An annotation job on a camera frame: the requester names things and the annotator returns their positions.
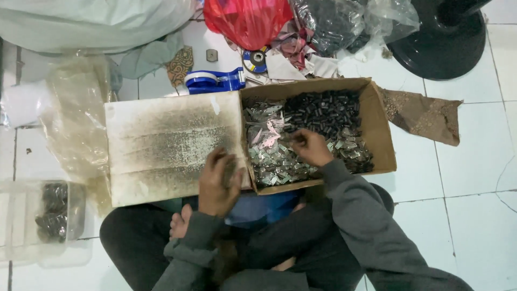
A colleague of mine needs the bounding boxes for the clear bag of black parts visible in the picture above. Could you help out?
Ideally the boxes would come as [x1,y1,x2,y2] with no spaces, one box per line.
[290,0,421,58]

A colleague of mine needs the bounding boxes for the pale green cloth bundle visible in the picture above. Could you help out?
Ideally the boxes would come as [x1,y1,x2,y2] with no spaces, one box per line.
[0,0,198,80]

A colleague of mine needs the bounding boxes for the brown patterned cloth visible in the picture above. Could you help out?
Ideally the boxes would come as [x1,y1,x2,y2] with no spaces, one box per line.
[378,87,463,147]

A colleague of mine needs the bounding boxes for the blue cloth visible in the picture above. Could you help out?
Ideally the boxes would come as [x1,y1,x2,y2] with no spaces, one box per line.
[153,189,301,229]

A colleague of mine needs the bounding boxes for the person's legs in black trousers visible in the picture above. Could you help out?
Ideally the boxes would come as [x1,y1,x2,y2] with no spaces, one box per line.
[99,183,395,291]

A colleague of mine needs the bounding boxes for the white plastic bag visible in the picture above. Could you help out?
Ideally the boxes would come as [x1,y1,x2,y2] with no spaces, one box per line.
[0,79,51,129]

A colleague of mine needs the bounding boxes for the black round fan base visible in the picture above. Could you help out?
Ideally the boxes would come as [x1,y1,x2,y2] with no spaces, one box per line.
[387,0,493,81]

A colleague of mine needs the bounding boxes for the person's right hand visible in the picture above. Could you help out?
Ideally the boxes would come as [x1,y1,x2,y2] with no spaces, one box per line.
[288,129,336,168]

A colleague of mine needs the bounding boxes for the brown cardboard box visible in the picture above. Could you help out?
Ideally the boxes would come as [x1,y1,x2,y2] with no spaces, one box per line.
[240,77,397,196]

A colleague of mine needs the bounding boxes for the person's left hand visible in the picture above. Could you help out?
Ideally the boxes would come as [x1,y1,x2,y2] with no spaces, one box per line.
[198,146,246,219]

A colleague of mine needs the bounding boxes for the heap of small metal plates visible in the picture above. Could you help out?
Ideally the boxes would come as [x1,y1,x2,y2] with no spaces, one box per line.
[245,103,366,187]

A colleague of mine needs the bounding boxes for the blue tape dispenser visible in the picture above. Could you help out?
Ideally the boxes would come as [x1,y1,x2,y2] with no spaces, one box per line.
[184,67,246,95]

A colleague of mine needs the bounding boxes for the heap of black cylinder parts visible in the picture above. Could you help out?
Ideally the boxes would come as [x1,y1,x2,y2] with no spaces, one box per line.
[284,90,375,174]

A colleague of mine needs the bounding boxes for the dirty white foam board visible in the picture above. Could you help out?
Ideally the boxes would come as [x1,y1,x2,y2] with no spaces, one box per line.
[104,91,252,208]

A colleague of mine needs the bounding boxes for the small orange patterned cloth piece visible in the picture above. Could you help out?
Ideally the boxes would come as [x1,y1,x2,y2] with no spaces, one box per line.
[166,46,194,88]

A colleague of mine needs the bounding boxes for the heap of paper scraps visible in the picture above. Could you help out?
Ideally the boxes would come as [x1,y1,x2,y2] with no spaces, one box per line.
[225,22,344,86]

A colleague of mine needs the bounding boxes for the clear plastic container with parts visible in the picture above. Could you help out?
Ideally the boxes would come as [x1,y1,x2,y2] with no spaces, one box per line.
[0,179,94,268]

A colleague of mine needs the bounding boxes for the red plastic bag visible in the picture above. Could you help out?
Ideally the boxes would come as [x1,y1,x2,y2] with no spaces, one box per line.
[203,0,294,51]

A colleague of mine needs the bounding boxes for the crumpled clear plastic bag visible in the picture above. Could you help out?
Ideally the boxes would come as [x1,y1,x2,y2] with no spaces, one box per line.
[40,53,118,217]

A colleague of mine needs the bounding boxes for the person's bare foot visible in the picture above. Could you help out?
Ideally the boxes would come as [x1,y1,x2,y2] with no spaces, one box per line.
[169,204,194,240]

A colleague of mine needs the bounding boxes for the blue yellow grinding disc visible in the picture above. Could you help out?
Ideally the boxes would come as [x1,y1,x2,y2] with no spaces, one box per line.
[242,46,270,74]

